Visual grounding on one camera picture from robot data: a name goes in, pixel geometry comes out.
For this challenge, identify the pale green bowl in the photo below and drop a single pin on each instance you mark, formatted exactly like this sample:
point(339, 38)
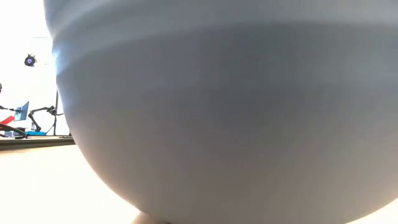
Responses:
point(217, 124)

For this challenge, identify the thin black stand pole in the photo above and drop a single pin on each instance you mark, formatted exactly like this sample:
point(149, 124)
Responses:
point(57, 99)

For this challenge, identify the blue computer monitor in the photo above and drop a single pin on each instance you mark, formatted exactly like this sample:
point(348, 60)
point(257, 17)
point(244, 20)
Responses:
point(22, 112)

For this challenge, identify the small round black device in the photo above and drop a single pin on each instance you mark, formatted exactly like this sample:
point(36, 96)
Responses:
point(30, 60)

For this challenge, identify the red flat object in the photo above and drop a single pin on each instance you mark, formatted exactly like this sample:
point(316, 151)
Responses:
point(7, 119)

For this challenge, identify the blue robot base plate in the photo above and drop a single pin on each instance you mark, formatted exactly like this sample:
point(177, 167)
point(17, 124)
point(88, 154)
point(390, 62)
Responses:
point(35, 133)

